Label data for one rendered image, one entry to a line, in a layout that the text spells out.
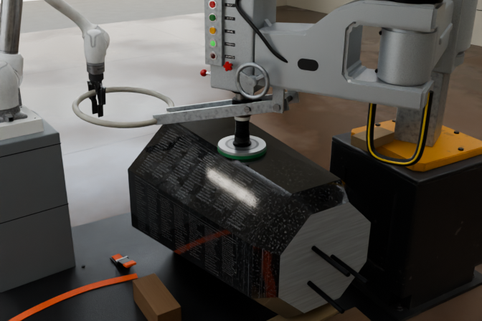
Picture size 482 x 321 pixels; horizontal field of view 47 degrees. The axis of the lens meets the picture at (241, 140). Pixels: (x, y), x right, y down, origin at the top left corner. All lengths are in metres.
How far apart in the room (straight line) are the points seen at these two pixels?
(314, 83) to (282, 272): 0.73
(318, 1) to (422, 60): 8.89
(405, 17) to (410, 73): 0.20
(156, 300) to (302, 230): 0.90
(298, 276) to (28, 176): 1.41
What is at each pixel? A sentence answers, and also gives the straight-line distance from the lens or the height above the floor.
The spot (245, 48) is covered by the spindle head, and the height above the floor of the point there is 1.32.
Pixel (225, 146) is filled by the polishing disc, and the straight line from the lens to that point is 2.46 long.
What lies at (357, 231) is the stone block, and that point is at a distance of 2.35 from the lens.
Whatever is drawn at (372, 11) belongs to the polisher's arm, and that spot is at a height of 1.50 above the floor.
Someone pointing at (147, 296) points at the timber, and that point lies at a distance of 2.76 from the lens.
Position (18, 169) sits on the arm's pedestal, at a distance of 2.88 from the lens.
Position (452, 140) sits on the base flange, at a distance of 2.94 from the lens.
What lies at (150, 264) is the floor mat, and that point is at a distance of 3.18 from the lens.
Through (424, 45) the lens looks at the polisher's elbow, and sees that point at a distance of 2.05.
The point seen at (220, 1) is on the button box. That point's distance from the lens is 2.22.
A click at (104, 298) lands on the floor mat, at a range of 2.98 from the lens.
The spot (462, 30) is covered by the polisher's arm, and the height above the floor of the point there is 1.34.
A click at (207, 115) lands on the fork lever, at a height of 0.98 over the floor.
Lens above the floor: 1.83
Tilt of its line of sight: 23 degrees down
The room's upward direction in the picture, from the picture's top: 1 degrees clockwise
